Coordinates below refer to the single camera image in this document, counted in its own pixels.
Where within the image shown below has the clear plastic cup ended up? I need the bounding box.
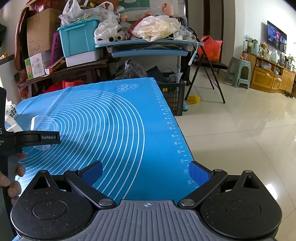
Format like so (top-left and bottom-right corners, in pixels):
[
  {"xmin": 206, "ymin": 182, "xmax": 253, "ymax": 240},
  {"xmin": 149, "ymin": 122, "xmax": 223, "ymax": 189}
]
[{"xmin": 30, "ymin": 115, "xmax": 57, "ymax": 152}]

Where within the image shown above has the person's left hand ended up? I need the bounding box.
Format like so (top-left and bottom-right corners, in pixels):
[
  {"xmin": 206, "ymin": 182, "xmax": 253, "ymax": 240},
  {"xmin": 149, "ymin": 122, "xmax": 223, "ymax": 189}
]
[{"xmin": 0, "ymin": 152, "xmax": 27, "ymax": 206}]

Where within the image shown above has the blue silicone baking mat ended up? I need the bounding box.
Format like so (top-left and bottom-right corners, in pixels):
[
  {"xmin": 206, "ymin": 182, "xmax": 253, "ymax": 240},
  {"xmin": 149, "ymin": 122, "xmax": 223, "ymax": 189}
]
[{"xmin": 12, "ymin": 77, "xmax": 200, "ymax": 241}]

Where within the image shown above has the green white cardboard box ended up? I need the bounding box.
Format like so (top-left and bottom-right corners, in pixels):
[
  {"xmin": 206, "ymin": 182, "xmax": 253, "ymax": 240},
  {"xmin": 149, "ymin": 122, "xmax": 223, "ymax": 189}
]
[{"xmin": 25, "ymin": 51, "xmax": 51, "ymax": 80}]

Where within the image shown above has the yellow object on floor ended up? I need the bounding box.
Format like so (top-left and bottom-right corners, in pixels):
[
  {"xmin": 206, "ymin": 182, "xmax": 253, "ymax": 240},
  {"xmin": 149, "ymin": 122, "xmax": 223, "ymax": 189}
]
[{"xmin": 187, "ymin": 95, "xmax": 201, "ymax": 104}]

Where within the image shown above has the dark wooden table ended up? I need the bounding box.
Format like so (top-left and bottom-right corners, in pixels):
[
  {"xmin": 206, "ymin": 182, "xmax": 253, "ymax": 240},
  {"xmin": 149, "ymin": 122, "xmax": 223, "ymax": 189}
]
[{"xmin": 18, "ymin": 60, "xmax": 111, "ymax": 98}]

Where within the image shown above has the black plastic crate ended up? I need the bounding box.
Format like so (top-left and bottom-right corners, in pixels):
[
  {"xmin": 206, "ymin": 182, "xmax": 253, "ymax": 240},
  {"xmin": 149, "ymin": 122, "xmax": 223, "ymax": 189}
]
[{"xmin": 157, "ymin": 81, "xmax": 185, "ymax": 116}]

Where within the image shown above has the white storage box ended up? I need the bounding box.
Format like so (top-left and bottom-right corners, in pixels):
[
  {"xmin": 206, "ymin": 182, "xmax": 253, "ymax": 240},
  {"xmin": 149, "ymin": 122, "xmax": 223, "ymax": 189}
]
[{"xmin": 65, "ymin": 50, "xmax": 103, "ymax": 67}]

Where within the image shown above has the green plastic stool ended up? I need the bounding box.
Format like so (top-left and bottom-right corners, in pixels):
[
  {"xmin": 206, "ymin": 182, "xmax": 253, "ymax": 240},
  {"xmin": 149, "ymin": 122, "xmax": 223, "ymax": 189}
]
[{"xmin": 225, "ymin": 57, "xmax": 251, "ymax": 89}]

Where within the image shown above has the black folding chair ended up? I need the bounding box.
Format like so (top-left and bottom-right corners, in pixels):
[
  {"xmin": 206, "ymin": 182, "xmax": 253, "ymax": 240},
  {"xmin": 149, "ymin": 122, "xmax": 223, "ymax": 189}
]
[{"xmin": 185, "ymin": 27, "xmax": 228, "ymax": 104}]

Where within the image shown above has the large brown cardboard box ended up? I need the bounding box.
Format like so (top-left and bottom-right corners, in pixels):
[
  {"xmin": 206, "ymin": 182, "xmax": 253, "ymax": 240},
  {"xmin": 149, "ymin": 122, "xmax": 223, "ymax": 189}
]
[{"xmin": 27, "ymin": 8, "xmax": 62, "ymax": 57}]

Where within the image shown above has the wooden tv cabinet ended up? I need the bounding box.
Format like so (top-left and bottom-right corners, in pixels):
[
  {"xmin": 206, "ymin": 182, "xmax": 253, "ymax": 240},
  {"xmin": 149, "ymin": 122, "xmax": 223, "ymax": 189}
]
[{"xmin": 242, "ymin": 52, "xmax": 295, "ymax": 94}]

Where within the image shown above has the teal plastic storage bin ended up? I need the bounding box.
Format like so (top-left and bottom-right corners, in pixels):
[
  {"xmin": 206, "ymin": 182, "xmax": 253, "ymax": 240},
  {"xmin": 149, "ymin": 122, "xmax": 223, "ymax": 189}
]
[{"xmin": 58, "ymin": 18, "xmax": 100, "ymax": 57}]

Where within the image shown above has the red plastic bag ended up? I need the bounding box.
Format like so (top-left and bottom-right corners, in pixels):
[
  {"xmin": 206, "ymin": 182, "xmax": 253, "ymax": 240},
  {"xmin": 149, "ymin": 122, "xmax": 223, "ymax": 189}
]
[{"xmin": 200, "ymin": 35, "xmax": 223, "ymax": 62}]

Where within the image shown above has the blue study desk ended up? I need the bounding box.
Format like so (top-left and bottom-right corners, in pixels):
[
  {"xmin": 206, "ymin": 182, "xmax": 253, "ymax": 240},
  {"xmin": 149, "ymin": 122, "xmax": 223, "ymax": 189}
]
[{"xmin": 95, "ymin": 39, "xmax": 204, "ymax": 73}]

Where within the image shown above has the yellowish plastic bag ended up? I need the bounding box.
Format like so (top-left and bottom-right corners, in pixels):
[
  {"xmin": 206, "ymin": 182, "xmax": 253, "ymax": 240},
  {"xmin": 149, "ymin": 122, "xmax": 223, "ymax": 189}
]
[{"xmin": 132, "ymin": 15, "xmax": 181, "ymax": 42}]

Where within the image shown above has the wall mounted television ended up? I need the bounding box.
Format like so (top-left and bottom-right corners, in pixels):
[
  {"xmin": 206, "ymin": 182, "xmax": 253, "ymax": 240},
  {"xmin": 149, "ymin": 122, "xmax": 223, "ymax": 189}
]
[{"xmin": 267, "ymin": 21, "xmax": 287, "ymax": 53}]

